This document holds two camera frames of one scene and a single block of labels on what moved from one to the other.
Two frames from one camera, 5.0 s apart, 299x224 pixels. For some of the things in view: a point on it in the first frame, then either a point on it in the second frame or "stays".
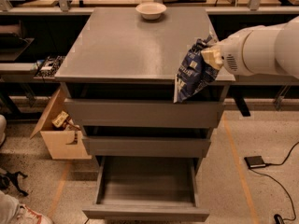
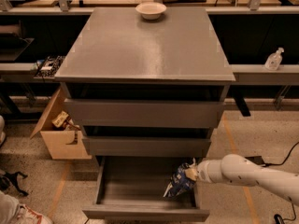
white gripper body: x=231 y=56 -> x=204 y=173
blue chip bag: x=193 y=73 -> x=179 y=183
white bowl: x=150 y=10 stays
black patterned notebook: x=49 y=66 stays
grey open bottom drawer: x=148 y=189 stays
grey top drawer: x=146 y=113 stays
